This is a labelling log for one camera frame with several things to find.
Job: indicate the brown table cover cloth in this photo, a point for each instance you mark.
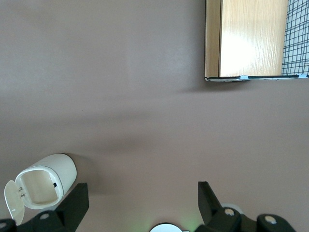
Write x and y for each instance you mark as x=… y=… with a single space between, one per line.
x=120 y=96

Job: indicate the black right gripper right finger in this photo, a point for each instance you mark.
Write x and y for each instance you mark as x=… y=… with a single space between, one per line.
x=217 y=220

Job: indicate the white lidded trash can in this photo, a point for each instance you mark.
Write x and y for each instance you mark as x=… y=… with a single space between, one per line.
x=65 y=169

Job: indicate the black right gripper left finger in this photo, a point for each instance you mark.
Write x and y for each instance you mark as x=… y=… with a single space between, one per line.
x=70 y=212

